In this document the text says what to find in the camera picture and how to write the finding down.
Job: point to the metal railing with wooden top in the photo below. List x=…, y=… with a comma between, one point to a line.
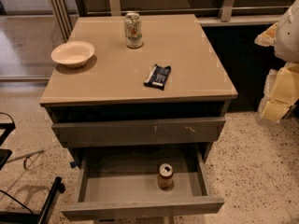
x=209, y=12

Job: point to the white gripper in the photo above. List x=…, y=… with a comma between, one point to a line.
x=288, y=36

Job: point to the white bowl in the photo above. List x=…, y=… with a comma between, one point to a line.
x=73, y=54

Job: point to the black chair frame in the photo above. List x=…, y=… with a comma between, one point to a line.
x=36, y=198

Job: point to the closed grey top drawer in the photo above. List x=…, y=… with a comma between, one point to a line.
x=138, y=132

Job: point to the open grey middle drawer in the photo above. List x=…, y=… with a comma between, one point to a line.
x=121, y=182

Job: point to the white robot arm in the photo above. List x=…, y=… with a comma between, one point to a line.
x=286, y=45

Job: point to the white green soda can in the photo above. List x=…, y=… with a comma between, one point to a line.
x=133, y=33

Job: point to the orange soda can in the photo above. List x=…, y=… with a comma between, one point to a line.
x=165, y=176

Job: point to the dark blue snack wrapper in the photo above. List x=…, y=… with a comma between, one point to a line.
x=157, y=77

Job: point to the grey drawer cabinet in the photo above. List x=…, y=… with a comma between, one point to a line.
x=110, y=87

